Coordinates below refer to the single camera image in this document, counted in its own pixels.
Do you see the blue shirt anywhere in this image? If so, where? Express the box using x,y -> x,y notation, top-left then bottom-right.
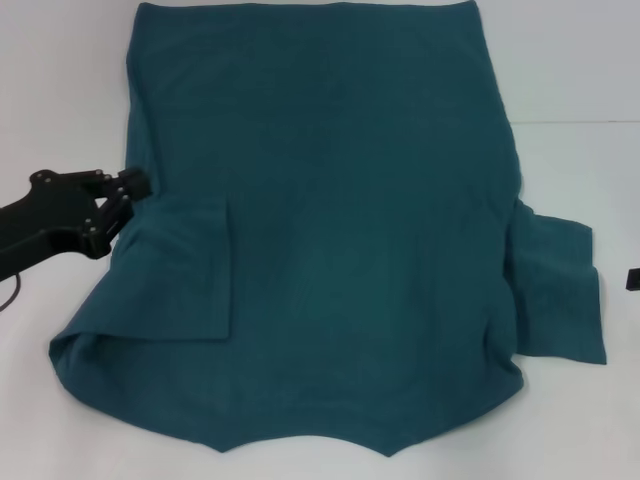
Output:
47,1 -> 609,459

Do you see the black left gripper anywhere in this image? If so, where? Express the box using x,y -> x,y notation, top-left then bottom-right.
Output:
0,168 -> 154,282

